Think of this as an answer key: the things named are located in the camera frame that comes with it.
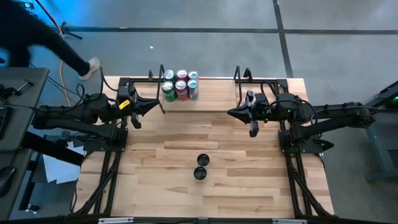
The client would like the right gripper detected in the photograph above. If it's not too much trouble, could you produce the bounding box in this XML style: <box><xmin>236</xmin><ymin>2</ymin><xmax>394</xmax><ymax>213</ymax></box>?
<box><xmin>228</xmin><ymin>90</ymin><xmax>282</xmax><ymax>138</ymax></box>

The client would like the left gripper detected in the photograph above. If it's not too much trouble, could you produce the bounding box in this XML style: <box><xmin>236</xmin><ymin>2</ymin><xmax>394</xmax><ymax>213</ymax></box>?
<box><xmin>113</xmin><ymin>86</ymin><xmax>160</xmax><ymax>129</ymax></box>

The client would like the green Sprite can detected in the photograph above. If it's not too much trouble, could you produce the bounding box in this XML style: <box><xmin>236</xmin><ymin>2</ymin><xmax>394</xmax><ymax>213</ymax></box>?
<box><xmin>161</xmin><ymin>80</ymin><xmax>177</xmax><ymax>103</ymax></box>
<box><xmin>163</xmin><ymin>69</ymin><xmax>177</xmax><ymax>83</ymax></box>

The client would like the orange-red Fanta can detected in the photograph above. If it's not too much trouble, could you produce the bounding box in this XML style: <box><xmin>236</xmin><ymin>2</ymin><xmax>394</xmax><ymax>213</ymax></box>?
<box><xmin>175</xmin><ymin>68</ymin><xmax>189</xmax><ymax>82</ymax></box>
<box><xmin>175</xmin><ymin>79</ymin><xmax>189</xmax><ymax>102</ymax></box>

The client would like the tall silver Celsius can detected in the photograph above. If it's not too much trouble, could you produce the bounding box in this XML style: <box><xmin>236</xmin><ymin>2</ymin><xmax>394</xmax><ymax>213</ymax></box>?
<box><xmin>187</xmin><ymin>78</ymin><xmax>200</xmax><ymax>101</ymax></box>

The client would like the black round cylinder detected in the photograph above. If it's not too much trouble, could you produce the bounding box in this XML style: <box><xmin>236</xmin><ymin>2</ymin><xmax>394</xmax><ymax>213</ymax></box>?
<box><xmin>193</xmin><ymin>166</ymin><xmax>208</xmax><ymax>180</ymax></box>
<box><xmin>197</xmin><ymin>153</ymin><xmax>210</xmax><ymax>167</ymax></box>

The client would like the black desk crossbar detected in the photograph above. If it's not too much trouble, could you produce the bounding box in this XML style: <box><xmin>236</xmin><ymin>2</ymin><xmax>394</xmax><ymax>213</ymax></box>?
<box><xmin>20</xmin><ymin>130</ymin><xmax>85</xmax><ymax>167</ymax></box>

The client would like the black floor stand foot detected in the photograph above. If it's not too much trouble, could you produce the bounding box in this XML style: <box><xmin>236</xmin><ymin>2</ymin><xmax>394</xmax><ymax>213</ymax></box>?
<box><xmin>60</xmin><ymin>21</ymin><xmax>84</xmax><ymax>40</ymax></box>

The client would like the gray desk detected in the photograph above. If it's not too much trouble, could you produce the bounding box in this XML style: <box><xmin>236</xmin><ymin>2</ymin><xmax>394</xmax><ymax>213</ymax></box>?
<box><xmin>0</xmin><ymin>67</ymin><xmax>50</xmax><ymax>220</ymax></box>

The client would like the person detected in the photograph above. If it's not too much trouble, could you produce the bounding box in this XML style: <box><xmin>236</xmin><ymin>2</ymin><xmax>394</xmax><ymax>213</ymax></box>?
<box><xmin>0</xmin><ymin>0</ymin><xmax>101</xmax><ymax>81</ymax></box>

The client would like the gray metal cart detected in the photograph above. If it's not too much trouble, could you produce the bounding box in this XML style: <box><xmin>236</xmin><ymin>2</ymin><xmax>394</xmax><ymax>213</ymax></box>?
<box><xmin>341</xmin><ymin>80</ymin><xmax>398</xmax><ymax>183</ymax></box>

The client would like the black desk clamp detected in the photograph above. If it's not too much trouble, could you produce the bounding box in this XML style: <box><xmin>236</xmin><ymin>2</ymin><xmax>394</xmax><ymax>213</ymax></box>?
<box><xmin>0</xmin><ymin>78</ymin><xmax>35</xmax><ymax>101</ymax></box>

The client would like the black keyboard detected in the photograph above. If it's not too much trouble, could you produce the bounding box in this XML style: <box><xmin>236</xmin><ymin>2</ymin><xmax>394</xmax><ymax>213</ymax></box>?
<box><xmin>0</xmin><ymin>105</ymin><xmax>12</xmax><ymax>141</ymax></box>

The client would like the black device with green light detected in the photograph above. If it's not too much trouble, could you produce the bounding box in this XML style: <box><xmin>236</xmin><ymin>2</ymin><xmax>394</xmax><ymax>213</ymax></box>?
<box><xmin>384</xmin><ymin>95</ymin><xmax>398</xmax><ymax>110</ymax></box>

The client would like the black computer mouse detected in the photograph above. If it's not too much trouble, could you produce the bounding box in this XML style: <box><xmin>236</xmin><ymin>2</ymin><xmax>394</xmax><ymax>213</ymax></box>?
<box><xmin>0</xmin><ymin>166</ymin><xmax>16</xmax><ymax>198</ymax></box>

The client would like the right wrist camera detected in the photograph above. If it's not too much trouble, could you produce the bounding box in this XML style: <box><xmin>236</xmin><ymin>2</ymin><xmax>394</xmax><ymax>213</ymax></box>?
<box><xmin>254</xmin><ymin>92</ymin><xmax>269</xmax><ymax>108</ymax></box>

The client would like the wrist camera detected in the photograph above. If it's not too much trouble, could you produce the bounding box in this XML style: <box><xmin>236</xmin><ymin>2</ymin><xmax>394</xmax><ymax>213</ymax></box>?
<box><xmin>118</xmin><ymin>84</ymin><xmax>131</xmax><ymax>98</ymax></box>
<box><xmin>254</xmin><ymin>92</ymin><xmax>269</xmax><ymax>108</ymax></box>

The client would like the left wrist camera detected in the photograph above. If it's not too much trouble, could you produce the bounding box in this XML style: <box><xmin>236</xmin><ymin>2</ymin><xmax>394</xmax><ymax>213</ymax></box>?
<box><xmin>118</xmin><ymin>84</ymin><xmax>131</xmax><ymax>98</ymax></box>

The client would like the black wire shelf rack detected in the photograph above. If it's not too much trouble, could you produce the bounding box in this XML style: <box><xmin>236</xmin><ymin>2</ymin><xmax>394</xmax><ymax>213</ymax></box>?
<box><xmin>156</xmin><ymin>64</ymin><xmax>244</xmax><ymax>115</ymax></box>

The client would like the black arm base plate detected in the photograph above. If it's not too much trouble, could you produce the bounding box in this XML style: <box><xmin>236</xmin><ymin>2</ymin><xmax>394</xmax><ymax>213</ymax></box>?
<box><xmin>278</xmin><ymin>129</ymin><xmax>335</xmax><ymax>155</ymax></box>
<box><xmin>83</xmin><ymin>129</ymin><xmax>129</xmax><ymax>152</ymax></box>

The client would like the black aluminium table frame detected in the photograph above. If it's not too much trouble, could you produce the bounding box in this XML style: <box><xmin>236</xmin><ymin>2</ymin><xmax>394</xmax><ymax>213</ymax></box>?
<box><xmin>70</xmin><ymin>76</ymin><xmax>336</xmax><ymax>218</ymax></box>

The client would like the yellow extension cable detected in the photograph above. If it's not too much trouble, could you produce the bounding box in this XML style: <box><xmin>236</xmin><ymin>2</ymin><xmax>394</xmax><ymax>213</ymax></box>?
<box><xmin>58</xmin><ymin>60</ymin><xmax>73</xmax><ymax>108</ymax></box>

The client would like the silver metal bracket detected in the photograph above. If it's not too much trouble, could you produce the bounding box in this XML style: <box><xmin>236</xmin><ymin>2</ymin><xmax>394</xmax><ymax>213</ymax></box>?
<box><xmin>272</xmin><ymin>218</ymin><xmax>308</xmax><ymax>224</ymax></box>
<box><xmin>98</xmin><ymin>217</ymin><xmax>135</xmax><ymax>224</ymax></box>

